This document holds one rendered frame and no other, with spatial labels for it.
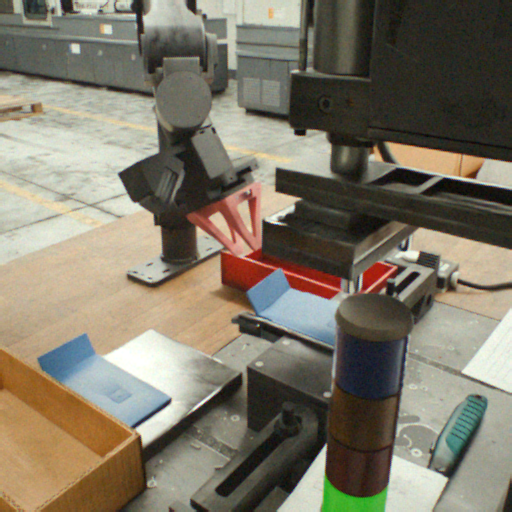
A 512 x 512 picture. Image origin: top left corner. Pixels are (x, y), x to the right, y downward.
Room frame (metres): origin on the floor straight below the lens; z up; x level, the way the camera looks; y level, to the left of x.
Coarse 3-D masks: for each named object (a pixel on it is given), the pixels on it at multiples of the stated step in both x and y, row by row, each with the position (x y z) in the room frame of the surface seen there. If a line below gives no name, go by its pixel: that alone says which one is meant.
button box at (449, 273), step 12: (396, 252) 0.88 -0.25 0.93; (396, 264) 0.84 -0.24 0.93; (408, 264) 0.83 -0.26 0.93; (444, 264) 0.83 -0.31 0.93; (456, 264) 0.83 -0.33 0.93; (396, 276) 0.84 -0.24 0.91; (444, 276) 0.79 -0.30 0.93; (456, 276) 0.80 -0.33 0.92; (444, 288) 0.80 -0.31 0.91; (480, 288) 0.79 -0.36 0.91; (492, 288) 0.80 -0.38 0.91
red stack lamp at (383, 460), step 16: (336, 448) 0.23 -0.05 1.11; (352, 448) 0.23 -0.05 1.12; (384, 448) 0.23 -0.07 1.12; (336, 464) 0.23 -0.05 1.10; (352, 464) 0.23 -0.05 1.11; (368, 464) 0.23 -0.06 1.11; (384, 464) 0.23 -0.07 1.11; (336, 480) 0.23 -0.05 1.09; (352, 480) 0.23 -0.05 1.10; (368, 480) 0.23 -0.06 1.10; (384, 480) 0.23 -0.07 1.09; (352, 496) 0.23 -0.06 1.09; (368, 496) 0.23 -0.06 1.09
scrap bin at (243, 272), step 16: (224, 256) 0.82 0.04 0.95; (240, 256) 0.80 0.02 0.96; (256, 256) 0.89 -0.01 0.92; (272, 256) 0.90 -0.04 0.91; (224, 272) 0.82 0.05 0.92; (240, 272) 0.80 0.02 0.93; (256, 272) 0.78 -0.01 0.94; (272, 272) 0.76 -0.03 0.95; (288, 272) 0.75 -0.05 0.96; (304, 272) 0.85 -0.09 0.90; (320, 272) 0.84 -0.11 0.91; (368, 272) 0.79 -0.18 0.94; (384, 272) 0.77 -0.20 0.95; (240, 288) 0.80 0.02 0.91; (304, 288) 0.73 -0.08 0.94; (320, 288) 0.71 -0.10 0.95; (336, 288) 0.70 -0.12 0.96; (368, 288) 0.79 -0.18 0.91
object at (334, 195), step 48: (336, 144) 0.52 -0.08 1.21; (288, 192) 0.53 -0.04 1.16; (336, 192) 0.50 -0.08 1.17; (384, 192) 0.47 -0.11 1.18; (432, 192) 0.49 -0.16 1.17; (480, 192) 0.49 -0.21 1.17; (288, 240) 0.49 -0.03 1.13; (336, 240) 0.46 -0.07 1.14; (384, 240) 0.49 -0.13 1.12; (480, 240) 0.42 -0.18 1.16
